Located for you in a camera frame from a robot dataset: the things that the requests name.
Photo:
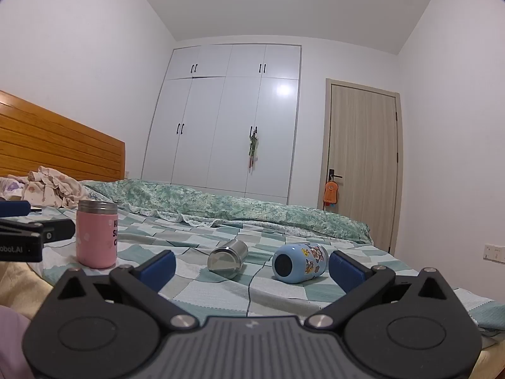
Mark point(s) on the pile of patterned clothes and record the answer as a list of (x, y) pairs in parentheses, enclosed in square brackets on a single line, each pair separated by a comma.
[(47, 189)]

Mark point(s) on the stainless steel cup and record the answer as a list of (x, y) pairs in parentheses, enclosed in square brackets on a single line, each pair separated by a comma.
[(231, 257)]

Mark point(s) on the pink cup with steel lid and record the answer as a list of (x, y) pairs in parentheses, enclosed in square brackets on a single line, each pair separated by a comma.
[(94, 241)]

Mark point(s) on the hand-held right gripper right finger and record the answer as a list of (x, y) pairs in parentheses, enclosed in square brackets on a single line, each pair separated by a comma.
[(347, 270)]

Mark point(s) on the blue cartoon cup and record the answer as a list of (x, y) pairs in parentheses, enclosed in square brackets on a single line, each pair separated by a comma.
[(302, 262)]

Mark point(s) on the green floral quilt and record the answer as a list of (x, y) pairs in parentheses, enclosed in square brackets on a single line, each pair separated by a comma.
[(236, 209)]

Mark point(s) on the beige blanket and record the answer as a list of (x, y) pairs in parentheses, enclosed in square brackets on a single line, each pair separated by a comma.
[(19, 284)]

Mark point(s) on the green hanging ornament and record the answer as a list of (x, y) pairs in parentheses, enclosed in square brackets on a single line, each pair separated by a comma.
[(253, 150)]

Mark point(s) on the white wall socket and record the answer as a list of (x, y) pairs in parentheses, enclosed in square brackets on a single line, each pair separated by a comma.
[(494, 253)]

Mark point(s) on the pink cloth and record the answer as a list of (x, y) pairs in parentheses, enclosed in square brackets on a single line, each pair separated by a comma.
[(14, 343)]

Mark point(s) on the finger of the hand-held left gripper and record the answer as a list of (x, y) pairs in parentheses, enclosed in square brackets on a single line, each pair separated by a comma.
[(57, 229), (15, 208)]

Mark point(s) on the white wardrobe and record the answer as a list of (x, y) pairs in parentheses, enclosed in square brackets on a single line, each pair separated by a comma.
[(221, 126)]

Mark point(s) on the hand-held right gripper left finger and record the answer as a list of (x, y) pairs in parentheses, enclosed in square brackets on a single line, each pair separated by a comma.
[(158, 269)]

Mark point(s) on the light wooden door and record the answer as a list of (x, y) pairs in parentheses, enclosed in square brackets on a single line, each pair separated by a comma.
[(363, 146)]

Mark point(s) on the orange hanging toy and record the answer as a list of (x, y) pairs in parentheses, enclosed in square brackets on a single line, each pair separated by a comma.
[(331, 194)]

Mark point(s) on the wooden headboard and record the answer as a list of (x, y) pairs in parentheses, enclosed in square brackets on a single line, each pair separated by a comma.
[(59, 142)]

